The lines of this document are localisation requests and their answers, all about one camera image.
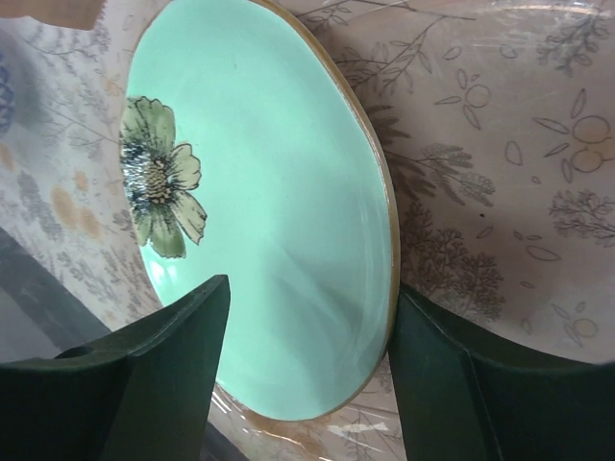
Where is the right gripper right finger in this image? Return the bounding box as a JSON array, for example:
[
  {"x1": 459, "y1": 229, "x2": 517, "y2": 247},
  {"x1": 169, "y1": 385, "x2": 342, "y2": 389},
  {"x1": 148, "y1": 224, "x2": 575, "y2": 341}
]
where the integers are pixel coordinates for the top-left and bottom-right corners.
[{"x1": 388, "y1": 285, "x2": 614, "y2": 460}]

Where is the pink transparent plastic bin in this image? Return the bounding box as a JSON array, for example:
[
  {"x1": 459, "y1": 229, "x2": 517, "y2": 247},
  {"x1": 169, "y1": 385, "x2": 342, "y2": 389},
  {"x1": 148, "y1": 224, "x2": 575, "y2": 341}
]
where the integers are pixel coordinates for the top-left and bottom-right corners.
[{"x1": 1, "y1": 1, "x2": 614, "y2": 460}]

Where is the mint green flower plate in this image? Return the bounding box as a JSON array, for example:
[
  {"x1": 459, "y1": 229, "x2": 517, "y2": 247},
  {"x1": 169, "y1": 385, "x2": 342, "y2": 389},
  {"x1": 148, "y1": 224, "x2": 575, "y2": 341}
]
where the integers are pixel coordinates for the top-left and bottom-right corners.
[{"x1": 120, "y1": 1, "x2": 400, "y2": 422}]

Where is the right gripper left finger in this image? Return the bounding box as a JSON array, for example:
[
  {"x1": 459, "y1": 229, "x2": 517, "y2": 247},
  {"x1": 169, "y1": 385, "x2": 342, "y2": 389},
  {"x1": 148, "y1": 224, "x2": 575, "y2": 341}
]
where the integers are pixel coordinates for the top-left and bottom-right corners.
[{"x1": 1, "y1": 275, "x2": 231, "y2": 460}]

